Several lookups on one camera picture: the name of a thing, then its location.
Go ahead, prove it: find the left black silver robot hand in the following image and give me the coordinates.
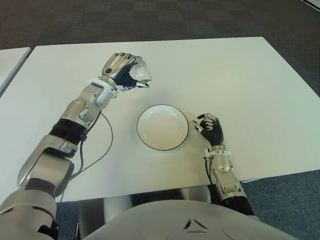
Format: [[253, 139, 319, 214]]
[[101, 52, 151, 91]]

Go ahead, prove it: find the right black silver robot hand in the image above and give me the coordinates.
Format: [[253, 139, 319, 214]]
[[191, 112, 227, 147]]

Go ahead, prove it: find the clear water bottle blue cap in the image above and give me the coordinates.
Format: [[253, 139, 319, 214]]
[[119, 59, 153, 91]]

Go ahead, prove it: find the white plate black rim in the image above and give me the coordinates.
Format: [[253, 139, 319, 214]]
[[136, 104, 190, 151]]

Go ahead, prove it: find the grey robot lower body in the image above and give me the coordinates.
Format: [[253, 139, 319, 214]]
[[79, 186, 213, 231]]

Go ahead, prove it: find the grey robot torso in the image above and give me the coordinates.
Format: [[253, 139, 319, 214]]
[[83, 199, 305, 240]]

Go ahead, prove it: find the white side table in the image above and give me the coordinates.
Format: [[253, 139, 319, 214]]
[[0, 46, 32, 95]]

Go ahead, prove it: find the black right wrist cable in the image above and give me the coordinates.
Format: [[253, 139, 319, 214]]
[[204, 158, 213, 186]]

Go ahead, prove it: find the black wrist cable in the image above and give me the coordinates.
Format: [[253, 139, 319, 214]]
[[58, 112, 114, 203], [204, 158, 213, 186]]

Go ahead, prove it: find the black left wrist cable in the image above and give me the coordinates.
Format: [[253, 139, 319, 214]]
[[58, 112, 114, 203]]

